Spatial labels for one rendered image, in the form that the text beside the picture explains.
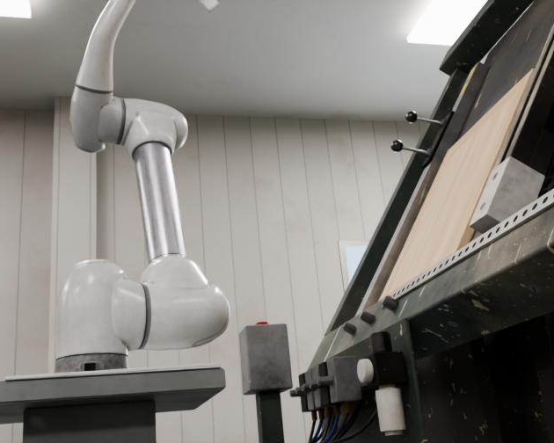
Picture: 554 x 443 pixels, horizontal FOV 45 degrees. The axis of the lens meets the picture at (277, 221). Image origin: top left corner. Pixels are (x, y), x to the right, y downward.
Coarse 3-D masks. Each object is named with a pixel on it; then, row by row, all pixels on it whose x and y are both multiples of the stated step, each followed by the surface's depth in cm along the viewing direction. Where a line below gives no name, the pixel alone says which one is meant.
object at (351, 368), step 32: (352, 352) 157; (384, 352) 126; (320, 384) 138; (352, 384) 138; (384, 384) 125; (416, 384) 124; (320, 416) 155; (352, 416) 148; (384, 416) 124; (416, 416) 123
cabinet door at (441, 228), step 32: (512, 96) 157; (480, 128) 170; (448, 160) 185; (480, 160) 154; (448, 192) 165; (480, 192) 139; (416, 224) 179; (448, 224) 150; (416, 256) 162; (384, 288) 173
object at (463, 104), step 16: (480, 64) 212; (480, 80) 209; (464, 96) 206; (464, 112) 204; (448, 128) 200; (448, 144) 198; (432, 160) 195; (432, 176) 193; (416, 192) 191; (416, 208) 189; (400, 224) 188; (400, 240) 184; (384, 256) 185; (384, 272) 180; (368, 288) 181; (368, 304) 176
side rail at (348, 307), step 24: (456, 72) 239; (456, 96) 235; (432, 144) 226; (408, 168) 221; (408, 192) 218; (384, 216) 214; (384, 240) 210; (360, 264) 209; (360, 288) 203; (336, 312) 202
